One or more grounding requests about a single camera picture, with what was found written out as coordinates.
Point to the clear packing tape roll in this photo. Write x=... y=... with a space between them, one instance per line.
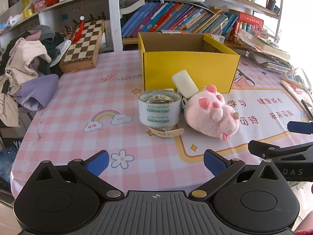
x=159 y=108

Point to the white power strip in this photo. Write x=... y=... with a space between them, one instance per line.
x=293 y=78

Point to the wooden chess board box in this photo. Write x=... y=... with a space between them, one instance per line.
x=83 y=54

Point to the pile of clothes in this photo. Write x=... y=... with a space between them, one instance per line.
x=26 y=72

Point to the red book box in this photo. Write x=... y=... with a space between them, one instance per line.
x=246 y=22

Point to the red tassel ornament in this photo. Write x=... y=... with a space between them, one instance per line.
x=80 y=27

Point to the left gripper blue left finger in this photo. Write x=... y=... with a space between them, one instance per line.
x=87 y=172

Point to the cream wrist watch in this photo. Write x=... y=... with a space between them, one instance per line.
x=167 y=132

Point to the small white charger cube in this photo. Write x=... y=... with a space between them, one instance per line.
x=170 y=89

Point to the white orange medicine box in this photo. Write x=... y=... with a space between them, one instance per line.
x=170 y=32

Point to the pink plush pig toy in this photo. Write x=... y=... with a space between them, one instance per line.
x=208 y=113

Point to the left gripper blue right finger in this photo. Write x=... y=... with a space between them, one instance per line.
x=225 y=173

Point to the stack of papers and books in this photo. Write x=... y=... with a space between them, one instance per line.
x=268 y=57

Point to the row of leaning books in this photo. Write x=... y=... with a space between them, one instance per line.
x=154 y=16

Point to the white shelf post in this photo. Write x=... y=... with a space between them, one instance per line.
x=115 y=24

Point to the white power bank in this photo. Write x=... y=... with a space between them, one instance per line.
x=184 y=84

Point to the yellow cardboard box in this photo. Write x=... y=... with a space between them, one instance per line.
x=206 y=60

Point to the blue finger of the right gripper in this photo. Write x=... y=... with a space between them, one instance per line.
x=300 y=127
x=266 y=150

